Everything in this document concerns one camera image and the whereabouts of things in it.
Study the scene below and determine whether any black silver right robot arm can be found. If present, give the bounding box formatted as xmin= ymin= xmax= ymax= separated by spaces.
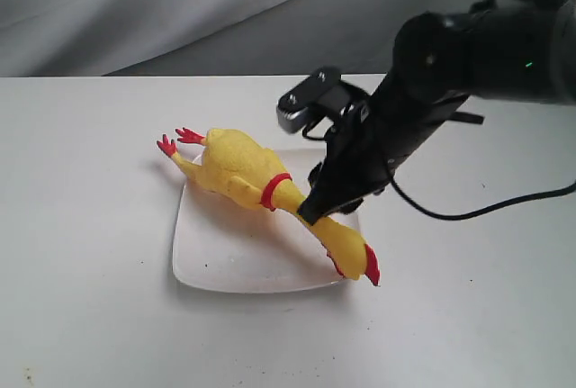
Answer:
xmin=277 ymin=0 xmax=575 ymax=224

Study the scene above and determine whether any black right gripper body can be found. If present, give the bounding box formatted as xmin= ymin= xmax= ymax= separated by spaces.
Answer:
xmin=309 ymin=81 xmax=484 ymax=197

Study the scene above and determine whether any white square plate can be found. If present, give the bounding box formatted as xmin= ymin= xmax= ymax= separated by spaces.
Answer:
xmin=170 ymin=148 xmax=364 ymax=294

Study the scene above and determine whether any black camera cable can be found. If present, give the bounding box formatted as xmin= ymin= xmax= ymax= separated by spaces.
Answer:
xmin=301 ymin=0 xmax=576 ymax=222

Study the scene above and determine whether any grey backdrop cloth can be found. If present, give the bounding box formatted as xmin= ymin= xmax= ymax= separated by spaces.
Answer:
xmin=1 ymin=0 xmax=475 ymax=77

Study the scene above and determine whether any yellow rubber chicken toy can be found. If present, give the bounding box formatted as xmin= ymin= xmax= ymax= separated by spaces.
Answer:
xmin=156 ymin=127 xmax=381 ymax=286

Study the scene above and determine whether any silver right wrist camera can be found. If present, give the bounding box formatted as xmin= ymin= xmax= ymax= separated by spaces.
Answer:
xmin=276 ymin=66 xmax=341 ymax=134

